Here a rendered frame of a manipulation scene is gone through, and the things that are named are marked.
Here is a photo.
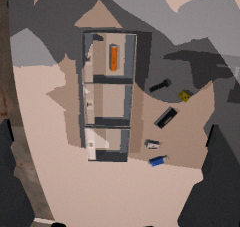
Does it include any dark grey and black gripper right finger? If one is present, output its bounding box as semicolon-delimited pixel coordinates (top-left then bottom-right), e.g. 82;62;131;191
177;124;240;227

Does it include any orange battery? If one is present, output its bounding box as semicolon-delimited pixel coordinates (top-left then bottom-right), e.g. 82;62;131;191
110;45;117;71

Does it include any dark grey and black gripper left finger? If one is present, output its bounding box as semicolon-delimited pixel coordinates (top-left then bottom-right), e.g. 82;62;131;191
0;119;35;227

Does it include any grey rack of bins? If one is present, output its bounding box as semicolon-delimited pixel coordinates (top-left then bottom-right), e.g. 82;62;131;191
81;30;137;163

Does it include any black bolt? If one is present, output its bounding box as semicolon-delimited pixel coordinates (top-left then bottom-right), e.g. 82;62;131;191
149;79;169;92

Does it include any yellow die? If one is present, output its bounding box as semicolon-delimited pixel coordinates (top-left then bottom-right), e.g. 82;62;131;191
178;90;190;102

